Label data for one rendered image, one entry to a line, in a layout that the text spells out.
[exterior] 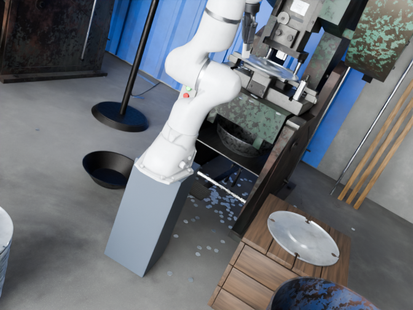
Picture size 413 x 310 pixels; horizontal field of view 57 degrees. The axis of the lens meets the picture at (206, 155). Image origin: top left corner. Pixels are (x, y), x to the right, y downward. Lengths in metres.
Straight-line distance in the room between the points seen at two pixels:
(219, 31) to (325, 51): 1.04
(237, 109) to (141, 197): 0.68
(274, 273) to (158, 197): 0.47
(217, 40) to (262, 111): 0.68
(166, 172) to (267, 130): 0.67
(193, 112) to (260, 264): 0.57
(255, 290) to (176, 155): 0.56
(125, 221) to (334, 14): 1.19
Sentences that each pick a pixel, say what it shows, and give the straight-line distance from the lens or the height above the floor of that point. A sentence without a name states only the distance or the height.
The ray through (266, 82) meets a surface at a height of 0.73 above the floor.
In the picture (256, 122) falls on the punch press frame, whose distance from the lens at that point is 1.78.
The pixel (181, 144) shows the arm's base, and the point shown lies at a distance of 1.26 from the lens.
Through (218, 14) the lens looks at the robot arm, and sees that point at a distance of 1.13.
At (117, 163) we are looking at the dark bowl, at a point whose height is 0.03.
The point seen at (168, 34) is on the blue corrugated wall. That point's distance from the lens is 3.52.
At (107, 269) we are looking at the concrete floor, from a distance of 1.54.
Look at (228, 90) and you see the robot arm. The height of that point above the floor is 0.79.
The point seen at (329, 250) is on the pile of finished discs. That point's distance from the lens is 1.55.
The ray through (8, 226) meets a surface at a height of 0.24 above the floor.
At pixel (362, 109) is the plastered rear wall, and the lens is 3.08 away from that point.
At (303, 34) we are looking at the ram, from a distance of 1.85.
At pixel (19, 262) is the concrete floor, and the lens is 1.51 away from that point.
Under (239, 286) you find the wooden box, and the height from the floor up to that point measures 0.16.
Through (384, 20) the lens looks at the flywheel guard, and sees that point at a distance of 1.53.
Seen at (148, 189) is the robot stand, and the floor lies 0.36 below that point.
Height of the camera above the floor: 1.09
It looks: 25 degrees down
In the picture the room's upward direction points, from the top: 23 degrees clockwise
